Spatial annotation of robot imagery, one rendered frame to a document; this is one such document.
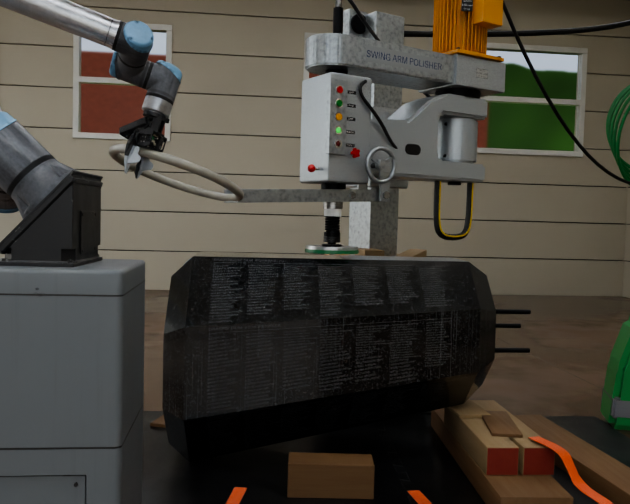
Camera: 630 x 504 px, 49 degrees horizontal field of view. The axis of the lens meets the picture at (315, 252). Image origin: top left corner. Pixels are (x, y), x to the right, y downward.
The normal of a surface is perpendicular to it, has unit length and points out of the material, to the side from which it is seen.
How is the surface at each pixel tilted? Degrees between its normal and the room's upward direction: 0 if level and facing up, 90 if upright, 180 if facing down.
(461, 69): 90
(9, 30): 90
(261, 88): 90
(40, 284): 90
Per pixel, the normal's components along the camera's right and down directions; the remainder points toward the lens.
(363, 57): 0.53, 0.06
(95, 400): 0.11, 0.06
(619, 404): -0.21, 0.04
